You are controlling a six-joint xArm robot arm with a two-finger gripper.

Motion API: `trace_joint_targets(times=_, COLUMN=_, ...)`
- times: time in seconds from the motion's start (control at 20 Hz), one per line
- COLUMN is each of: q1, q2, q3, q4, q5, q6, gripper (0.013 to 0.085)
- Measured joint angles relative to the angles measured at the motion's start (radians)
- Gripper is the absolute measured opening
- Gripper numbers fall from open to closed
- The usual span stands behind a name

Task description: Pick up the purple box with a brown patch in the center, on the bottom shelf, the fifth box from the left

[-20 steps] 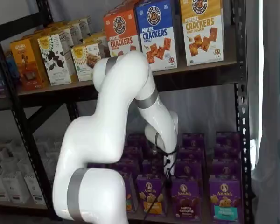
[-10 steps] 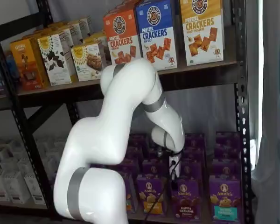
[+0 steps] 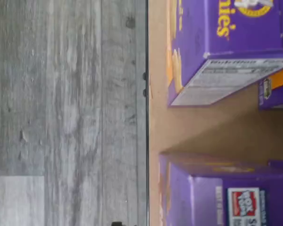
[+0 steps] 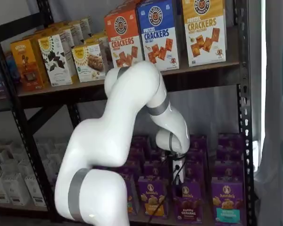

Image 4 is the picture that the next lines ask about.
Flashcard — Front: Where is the yellow white snack bar box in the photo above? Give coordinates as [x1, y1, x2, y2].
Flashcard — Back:
[71, 43, 107, 83]
[84, 32, 109, 48]

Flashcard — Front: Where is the blue snack package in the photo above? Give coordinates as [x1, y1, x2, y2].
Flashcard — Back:
[6, 50, 22, 87]

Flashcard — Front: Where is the blue pretzel crackers box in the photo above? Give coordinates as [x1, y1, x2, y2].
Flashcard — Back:
[136, 0, 181, 71]

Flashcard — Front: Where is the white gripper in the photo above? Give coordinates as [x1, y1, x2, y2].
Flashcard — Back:
[172, 154, 187, 198]

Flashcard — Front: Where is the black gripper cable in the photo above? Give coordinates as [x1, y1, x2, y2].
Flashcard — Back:
[148, 162, 187, 223]

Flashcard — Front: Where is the purple Annie's box brown patch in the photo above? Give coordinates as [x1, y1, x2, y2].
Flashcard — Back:
[185, 161, 205, 182]
[173, 180, 203, 223]
[190, 134, 208, 150]
[187, 148, 207, 163]

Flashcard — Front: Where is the black metal shelving rack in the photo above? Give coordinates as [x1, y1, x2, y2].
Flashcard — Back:
[0, 0, 258, 226]

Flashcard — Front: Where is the purple Annie's box orange patch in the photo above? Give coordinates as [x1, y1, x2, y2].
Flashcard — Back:
[138, 176, 168, 219]
[143, 161, 170, 178]
[149, 148, 167, 163]

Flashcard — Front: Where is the yellow pretzel crackers box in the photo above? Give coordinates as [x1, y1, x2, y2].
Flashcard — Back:
[181, 0, 227, 67]

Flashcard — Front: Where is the purple Annie's box teal patch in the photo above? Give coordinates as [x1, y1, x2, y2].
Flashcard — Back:
[211, 181, 245, 226]
[213, 161, 244, 183]
[216, 148, 243, 163]
[218, 133, 243, 150]

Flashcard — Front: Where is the orange cookie box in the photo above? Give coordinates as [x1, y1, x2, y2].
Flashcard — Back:
[10, 39, 50, 92]

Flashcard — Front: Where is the brown wooden shelf board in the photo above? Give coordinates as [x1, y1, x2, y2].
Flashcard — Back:
[129, 211, 215, 226]
[0, 202, 49, 214]
[16, 62, 241, 97]

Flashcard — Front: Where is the purple Annie's box green patch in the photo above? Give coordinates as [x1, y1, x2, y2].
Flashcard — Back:
[125, 174, 140, 215]
[127, 148, 148, 163]
[117, 162, 143, 176]

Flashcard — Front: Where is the white Sweet Thins chocolate box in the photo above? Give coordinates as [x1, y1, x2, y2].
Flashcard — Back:
[70, 22, 83, 47]
[37, 34, 74, 87]
[80, 17, 94, 40]

